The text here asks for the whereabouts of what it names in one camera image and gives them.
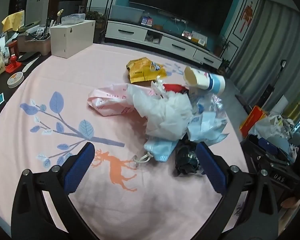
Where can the clear plastic container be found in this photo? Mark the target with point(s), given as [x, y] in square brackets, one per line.
[72, 19]

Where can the white plastic shopping bag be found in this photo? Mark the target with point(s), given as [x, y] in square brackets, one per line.
[270, 125]

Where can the pink plastic bag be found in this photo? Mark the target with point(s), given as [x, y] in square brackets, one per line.
[107, 100]

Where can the red knot wall ornament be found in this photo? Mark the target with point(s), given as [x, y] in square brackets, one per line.
[248, 13]

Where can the person's right hand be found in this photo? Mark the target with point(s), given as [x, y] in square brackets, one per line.
[291, 202]

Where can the tape roll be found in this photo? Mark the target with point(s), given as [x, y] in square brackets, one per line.
[15, 78]

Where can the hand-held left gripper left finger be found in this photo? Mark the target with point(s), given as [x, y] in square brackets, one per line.
[80, 166]

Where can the tall potted plant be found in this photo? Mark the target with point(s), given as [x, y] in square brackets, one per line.
[222, 46]

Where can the pink desk organizer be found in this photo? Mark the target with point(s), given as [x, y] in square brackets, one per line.
[37, 46]

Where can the yellow cloth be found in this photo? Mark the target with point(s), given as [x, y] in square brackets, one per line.
[13, 20]

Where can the black foil wrapper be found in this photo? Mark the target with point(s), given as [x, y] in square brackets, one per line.
[185, 158]

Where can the white wooden box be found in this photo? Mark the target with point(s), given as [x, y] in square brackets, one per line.
[70, 40]

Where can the red white box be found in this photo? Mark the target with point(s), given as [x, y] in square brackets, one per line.
[187, 34]

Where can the yellow white box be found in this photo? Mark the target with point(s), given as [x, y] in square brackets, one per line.
[199, 38]

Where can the red cigarette pack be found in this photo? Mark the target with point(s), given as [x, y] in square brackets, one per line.
[173, 88]

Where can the translucent storage box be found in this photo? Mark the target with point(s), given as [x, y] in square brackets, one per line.
[126, 13]

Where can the clear plastic wrapper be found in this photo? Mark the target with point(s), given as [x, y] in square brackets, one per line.
[212, 102]

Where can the yellow snack bag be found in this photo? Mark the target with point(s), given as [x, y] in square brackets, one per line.
[140, 70]

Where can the grey curtain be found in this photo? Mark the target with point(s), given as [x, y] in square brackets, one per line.
[265, 42]

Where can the small potted plant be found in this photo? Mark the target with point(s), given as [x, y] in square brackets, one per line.
[225, 65]

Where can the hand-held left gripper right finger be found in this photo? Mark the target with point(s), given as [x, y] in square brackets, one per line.
[211, 166]

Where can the red toy figure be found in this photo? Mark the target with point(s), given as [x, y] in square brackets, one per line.
[13, 61]

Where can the orange paper bag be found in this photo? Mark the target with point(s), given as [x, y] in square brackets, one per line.
[251, 120]

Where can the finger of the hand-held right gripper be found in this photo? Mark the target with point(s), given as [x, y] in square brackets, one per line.
[266, 145]

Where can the black television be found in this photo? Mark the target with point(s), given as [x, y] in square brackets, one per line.
[180, 0]

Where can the white TV cabinet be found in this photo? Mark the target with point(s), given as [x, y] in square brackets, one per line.
[130, 31]

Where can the white blue paper cup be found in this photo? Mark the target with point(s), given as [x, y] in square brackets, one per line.
[202, 78]

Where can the upright vacuum cleaner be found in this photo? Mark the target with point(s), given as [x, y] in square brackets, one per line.
[270, 92]

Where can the large potted plant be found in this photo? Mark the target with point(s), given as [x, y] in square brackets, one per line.
[97, 17]

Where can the white plastic spatula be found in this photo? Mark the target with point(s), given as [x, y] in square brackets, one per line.
[30, 64]

